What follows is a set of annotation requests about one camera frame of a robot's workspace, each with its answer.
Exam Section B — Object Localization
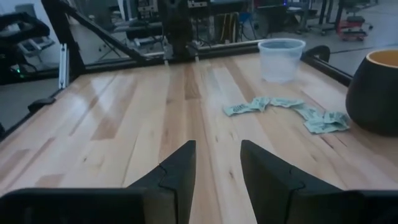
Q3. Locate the white machine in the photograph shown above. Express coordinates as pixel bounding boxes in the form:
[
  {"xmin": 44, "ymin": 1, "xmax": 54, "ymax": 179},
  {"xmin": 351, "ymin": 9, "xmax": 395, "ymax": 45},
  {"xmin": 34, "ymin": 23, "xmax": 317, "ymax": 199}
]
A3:
[{"xmin": 17, "ymin": 35, "xmax": 56, "ymax": 57}]

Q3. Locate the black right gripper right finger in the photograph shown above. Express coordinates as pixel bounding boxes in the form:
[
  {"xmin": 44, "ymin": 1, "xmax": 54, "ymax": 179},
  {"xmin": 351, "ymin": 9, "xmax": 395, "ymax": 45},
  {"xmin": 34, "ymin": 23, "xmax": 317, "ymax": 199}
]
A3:
[{"xmin": 239, "ymin": 139, "xmax": 398, "ymax": 224}]

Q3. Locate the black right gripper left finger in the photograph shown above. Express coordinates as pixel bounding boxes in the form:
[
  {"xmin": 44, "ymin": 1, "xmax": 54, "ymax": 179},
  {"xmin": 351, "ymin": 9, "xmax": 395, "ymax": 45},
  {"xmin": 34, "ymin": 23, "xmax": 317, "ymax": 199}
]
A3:
[{"xmin": 0, "ymin": 139, "xmax": 197, "ymax": 224}]

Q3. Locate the black mug yellow inside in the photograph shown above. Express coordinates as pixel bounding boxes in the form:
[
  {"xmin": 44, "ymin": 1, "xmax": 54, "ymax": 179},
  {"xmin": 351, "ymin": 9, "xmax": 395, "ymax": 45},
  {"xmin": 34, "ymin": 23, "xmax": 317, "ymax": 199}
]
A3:
[{"xmin": 345, "ymin": 49, "xmax": 398, "ymax": 137}]

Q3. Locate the black padded device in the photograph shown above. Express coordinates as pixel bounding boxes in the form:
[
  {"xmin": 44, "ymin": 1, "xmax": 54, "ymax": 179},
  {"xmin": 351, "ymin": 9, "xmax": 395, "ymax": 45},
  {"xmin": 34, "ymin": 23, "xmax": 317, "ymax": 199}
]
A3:
[{"xmin": 0, "ymin": 12, "xmax": 51, "ymax": 46}]

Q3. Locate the silver aluminium bracket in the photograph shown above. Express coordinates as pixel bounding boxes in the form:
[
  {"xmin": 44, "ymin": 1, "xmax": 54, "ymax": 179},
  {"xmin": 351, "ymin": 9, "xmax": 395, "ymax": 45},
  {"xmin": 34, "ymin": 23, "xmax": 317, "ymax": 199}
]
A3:
[{"xmin": 58, "ymin": 43, "xmax": 68, "ymax": 90}]

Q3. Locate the green stevia packet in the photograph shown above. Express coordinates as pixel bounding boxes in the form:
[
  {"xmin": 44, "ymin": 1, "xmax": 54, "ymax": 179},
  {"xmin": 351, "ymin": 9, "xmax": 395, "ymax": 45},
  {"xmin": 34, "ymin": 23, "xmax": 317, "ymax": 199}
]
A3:
[
  {"xmin": 303, "ymin": 119, "xmax": 349, "ymax": 134},
  {"xmin": 250, "ymin": 96, "xmax": 271, "ymax": 112},
  {"xmin": 292, "ymin": 104, "xmax": 324, "ymax": 121},
  {"xmin": 269, "ymin": 97, "xmax": 305, "ymax": 108},
  {"xmin": 323, "ymin": 111, "xmax": 351, "ymax": 127},
  {"xmin": 223, "ymin": 103, "xmax": 259, "ymax": 117}
]

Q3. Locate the black table edge handle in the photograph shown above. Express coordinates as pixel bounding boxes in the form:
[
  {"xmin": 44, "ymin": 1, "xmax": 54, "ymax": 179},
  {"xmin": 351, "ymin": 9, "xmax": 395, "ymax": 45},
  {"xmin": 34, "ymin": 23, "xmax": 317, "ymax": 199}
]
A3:
[
  {"xmin": 305, "ymin": 45, "xmax": 331, "ymax": 64},
  {"xmin": 27, "ymin": 97, "xmax": 57, "ymax": 113}
]

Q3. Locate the red rolling cart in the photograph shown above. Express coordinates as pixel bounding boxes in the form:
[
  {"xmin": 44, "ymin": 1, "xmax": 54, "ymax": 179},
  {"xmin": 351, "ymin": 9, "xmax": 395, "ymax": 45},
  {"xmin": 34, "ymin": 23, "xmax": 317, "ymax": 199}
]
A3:
[{"xmin": 335, "ymin": 14, "xmax": 374, "ymax": 42}]

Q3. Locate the yellow black cable bundle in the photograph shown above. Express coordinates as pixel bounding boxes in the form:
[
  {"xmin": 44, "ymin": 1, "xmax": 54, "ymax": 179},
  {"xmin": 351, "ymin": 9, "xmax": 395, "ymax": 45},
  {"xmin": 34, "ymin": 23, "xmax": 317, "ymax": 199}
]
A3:
[{"xmin": 221, "ymin": 12, "xmax": 239, "ymax": 44}]

